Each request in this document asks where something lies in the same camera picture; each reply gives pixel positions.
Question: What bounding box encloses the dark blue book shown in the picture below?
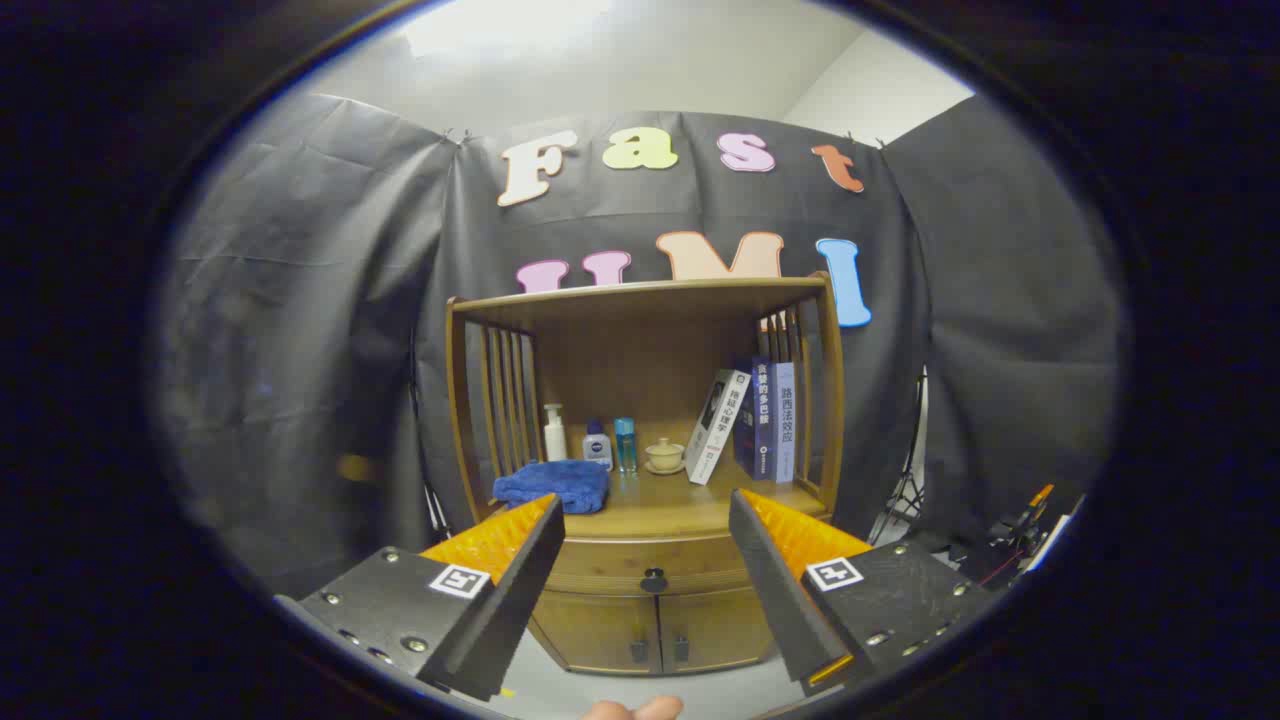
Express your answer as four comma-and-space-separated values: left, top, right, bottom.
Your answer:
733, 355, 776, 481

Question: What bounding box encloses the wooden cabinet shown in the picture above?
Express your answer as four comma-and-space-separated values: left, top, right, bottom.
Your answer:
445, 272, 846, 676

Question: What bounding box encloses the light blue book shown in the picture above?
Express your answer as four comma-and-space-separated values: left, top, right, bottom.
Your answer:
770, 361, 798, 484

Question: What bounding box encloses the wooden drawer with black knob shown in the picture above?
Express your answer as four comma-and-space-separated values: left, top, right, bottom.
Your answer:
545, 535, 791, 598

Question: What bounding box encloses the wooden countertop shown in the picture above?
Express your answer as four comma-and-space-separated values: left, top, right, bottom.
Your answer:
490, 465, 831, 541

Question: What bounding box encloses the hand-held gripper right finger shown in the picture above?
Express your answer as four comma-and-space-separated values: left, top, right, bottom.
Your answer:
728, 488, 991, 698

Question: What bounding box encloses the wooden cabinet door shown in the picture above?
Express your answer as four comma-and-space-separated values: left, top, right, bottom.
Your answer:
530, 590, 661, 674
658, 588, 776, 673

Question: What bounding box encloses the white book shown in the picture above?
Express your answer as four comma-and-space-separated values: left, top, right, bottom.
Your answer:
686, 368, 752, 486

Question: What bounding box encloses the black equipment with orange part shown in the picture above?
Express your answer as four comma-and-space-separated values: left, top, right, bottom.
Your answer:
960, 484, 1086, 591

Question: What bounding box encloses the folded blue towel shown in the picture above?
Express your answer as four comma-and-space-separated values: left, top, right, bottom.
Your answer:
493, 460, 611, 515

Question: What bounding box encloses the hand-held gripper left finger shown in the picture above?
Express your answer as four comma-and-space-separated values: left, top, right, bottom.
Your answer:
275, 492, 566, 703

